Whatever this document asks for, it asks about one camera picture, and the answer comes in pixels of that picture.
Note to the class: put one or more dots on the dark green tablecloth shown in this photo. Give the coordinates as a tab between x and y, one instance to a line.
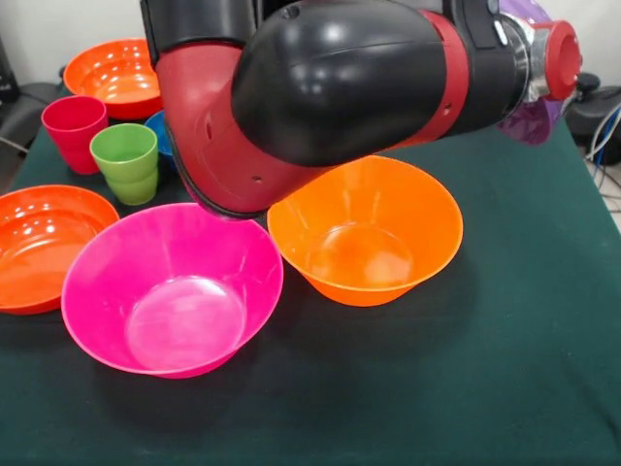
436	388

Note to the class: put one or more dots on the deep red-orange bowl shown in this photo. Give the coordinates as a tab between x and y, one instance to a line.
116	82

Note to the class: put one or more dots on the green cup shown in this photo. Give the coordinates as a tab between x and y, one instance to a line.
128	170

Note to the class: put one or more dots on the pink bowl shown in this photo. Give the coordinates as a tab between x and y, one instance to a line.
179	310

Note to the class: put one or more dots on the red cup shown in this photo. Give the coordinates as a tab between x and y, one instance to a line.
71	141

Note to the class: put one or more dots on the purple bowl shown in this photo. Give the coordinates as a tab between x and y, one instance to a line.
533	123

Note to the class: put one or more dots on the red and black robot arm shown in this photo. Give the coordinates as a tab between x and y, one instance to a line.
339	82

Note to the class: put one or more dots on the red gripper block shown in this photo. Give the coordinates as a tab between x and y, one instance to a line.
565	58

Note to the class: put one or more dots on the orange bowl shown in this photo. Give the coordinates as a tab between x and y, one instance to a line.
369	257

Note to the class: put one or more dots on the shallow red-orange bowl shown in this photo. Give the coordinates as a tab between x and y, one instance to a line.
43	252

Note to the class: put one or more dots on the blue bowl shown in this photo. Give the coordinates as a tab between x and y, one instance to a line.
162	136

